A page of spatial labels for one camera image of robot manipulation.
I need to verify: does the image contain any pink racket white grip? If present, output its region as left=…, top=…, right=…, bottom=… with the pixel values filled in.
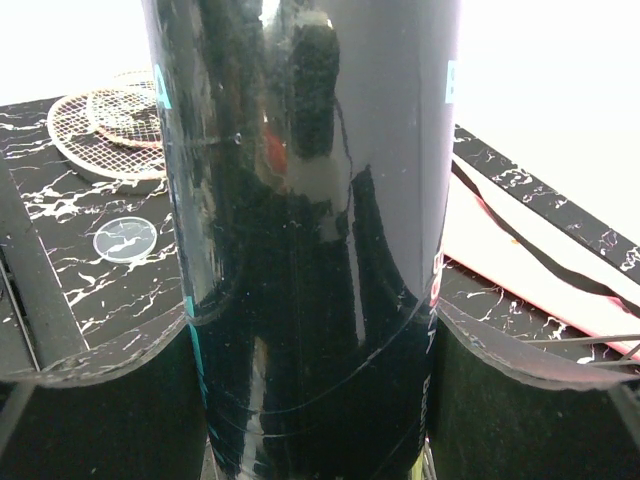
left=46, top=91, right=166, bottom=182

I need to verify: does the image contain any clear tube lid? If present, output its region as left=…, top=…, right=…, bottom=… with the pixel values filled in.
left=93, top=216, right=158, bottom=264

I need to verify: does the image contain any black shuttlecock tube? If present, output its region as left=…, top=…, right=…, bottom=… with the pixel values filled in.
left=142, top=1, right=460, bottom=479

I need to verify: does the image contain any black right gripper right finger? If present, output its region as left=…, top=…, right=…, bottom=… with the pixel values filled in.
left=427, top=301, right=639, bottom=479

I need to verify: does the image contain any black wire rack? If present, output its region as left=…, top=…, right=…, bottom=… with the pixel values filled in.
left=525, top=334, right=639, bottom=375

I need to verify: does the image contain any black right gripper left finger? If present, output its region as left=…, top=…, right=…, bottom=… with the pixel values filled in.
left=1, top=305, right=206, bottom=479

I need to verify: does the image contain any black base frame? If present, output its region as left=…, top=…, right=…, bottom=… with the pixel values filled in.
left=1, top=161, right=88, bottom=369

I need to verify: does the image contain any pink racket bag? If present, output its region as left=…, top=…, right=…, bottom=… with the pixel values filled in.
left=443, top=177, right=639, bottom=360

